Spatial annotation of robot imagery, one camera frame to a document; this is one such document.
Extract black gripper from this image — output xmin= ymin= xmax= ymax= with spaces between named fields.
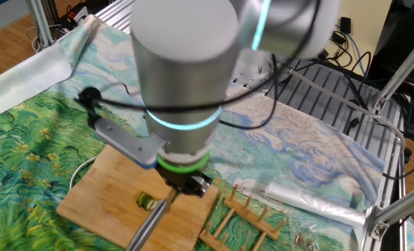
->
xmin=156 ymin=165 xmax=213 ymax=200

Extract steel cleaver knife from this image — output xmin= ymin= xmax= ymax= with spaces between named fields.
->
xmin=125 ymin=187 xmax=178 ymax=251

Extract wooden cutting board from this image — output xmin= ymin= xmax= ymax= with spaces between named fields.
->
xmin=56 ymin=144 xmax=220 ymax=251

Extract wooden peg rack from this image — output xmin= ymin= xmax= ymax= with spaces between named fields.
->
xmin=198 ymin=184 xmax=288 ymax=251

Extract painted landscape tablecloth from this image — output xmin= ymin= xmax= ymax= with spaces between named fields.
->
xmin=0 ymin=13 xmax=385 ymax=251

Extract small bag of screws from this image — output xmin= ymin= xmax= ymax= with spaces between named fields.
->
xmin=286 ymin=212 xmax=358 ymax=251

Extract clear plastic bag roll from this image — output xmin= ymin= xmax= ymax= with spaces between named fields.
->
xmin=265 ymin=179 xmax=367 ymax=227

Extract black power strip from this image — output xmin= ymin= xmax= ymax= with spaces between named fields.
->
xmin=59 ymin=5 xmax=89 ymax=31

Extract black computer case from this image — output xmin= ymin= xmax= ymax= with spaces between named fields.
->
xmin=367 ymin=0 xmax=414 ymax=141

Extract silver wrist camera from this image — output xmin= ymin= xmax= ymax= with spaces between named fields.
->
xmin=94 ymin=116 xmax=167 ymax=171

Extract white cable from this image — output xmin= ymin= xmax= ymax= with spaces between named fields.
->
xmin=68 ymin=156 xmax=97 ymax=191

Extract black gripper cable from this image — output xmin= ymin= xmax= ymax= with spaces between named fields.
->
xmin=73 ymin=0 xmax=323 ymax=132

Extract grey sleeved cable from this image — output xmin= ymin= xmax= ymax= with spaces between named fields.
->
xmin=289 ymin=68 xmax=407 ymax=156

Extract aluminium frame post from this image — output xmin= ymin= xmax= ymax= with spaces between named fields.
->
xmin=25 ymin=0 xmax=54 ymax=50

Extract aluminium frame strut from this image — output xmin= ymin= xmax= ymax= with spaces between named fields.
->
xmin=372 ymin=27 xmax=414 ymax=112
xmin=362 ymin=181 xmax=414 ymax=251

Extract blue cable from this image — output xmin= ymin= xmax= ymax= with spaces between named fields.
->
xmin=335 ymin=23 xmax=364 ymax=76

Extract black wall adapter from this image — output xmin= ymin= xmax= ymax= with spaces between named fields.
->
xmin=339 ymin=16 xmax=353 ymax=35

